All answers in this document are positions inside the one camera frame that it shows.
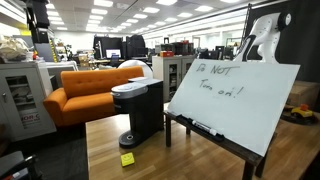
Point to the yellow toy on black disc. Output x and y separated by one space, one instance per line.
299 115

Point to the yellow smiley face block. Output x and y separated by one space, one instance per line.
127 159

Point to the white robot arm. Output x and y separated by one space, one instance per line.
265 34

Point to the orange fabric sofa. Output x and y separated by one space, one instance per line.
86 95

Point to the brown cardboard box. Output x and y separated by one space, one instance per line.
303 92

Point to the white glass whiteboard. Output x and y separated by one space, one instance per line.
241 100

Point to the dark wooden easel stand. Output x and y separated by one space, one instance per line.
254 163

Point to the grey metal cabinet left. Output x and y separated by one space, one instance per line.
23 88

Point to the grey glass-door cabinet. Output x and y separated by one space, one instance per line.
171 70

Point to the black white dry-erase marker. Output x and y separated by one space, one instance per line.
204 127

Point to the black Keurig coffee machine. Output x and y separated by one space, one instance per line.
142 99

